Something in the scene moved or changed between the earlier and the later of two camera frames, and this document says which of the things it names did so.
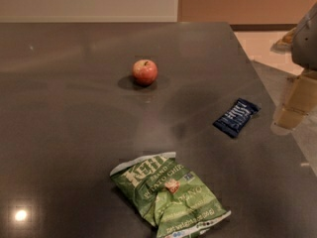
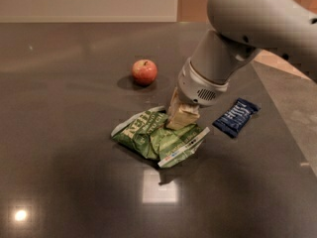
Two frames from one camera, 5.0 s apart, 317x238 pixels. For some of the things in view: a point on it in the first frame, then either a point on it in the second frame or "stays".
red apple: [145, 71] stays
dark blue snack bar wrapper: [234, 116] stays
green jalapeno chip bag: [174, 201] → [149, 135]
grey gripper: [306, 45] → [197, 85]
